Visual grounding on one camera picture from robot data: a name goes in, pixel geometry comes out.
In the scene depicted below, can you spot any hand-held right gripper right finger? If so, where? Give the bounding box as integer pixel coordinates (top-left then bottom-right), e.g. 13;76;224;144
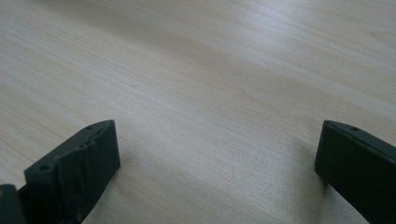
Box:
314;119;396;224

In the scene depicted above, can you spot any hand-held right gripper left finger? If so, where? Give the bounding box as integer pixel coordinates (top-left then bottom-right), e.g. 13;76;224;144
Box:
23;119;121;224

